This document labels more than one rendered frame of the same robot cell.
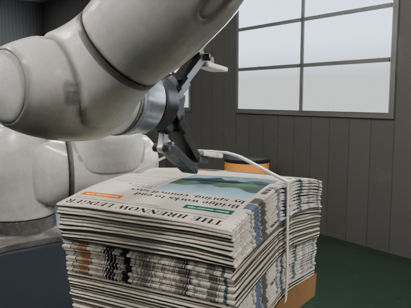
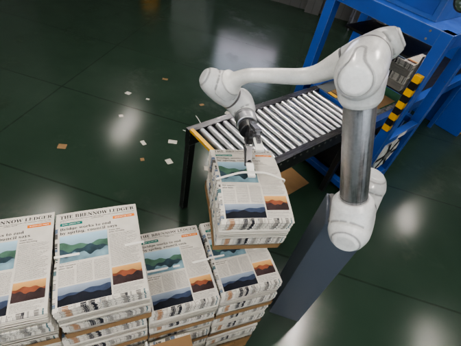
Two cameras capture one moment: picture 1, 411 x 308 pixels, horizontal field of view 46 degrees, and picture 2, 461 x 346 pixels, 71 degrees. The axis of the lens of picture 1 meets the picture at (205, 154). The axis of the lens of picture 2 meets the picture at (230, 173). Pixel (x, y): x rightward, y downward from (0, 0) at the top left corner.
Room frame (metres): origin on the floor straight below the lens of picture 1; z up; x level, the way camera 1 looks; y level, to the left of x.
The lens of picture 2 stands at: (1.37, -0.74, 2.10)
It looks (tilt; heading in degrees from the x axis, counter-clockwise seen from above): 44 degrees down; 133
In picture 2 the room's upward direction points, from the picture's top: 14 degrees clockwise
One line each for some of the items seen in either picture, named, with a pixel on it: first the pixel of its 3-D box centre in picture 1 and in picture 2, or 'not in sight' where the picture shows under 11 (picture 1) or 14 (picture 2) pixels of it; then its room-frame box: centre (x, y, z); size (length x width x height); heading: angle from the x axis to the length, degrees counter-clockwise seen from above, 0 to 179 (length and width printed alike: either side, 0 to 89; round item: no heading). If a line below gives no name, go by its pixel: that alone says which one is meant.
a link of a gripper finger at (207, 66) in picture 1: (210, 66); (258, 144); (0.79, -0.01, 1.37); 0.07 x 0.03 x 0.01; 151
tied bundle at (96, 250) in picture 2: not in sight; (103, 266); (0.72, -0.59, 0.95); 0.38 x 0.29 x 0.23; 161
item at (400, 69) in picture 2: not in sight; (402, 67); (0.21, 2.50, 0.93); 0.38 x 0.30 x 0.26; 91
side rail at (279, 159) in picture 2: not in sight; (308, 150); (0.50, 0.91, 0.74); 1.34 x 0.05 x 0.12; 91
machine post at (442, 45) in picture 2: not in sight; (386, 132); (0.66, 1.64, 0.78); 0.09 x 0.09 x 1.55; 1
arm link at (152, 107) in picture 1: (127, 99); (245, 121); (0.60, 0.10, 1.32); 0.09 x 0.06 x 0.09; 61
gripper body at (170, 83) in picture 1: (161, 103); (248, 132); (0.67, 0.06, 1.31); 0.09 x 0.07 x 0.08; 151
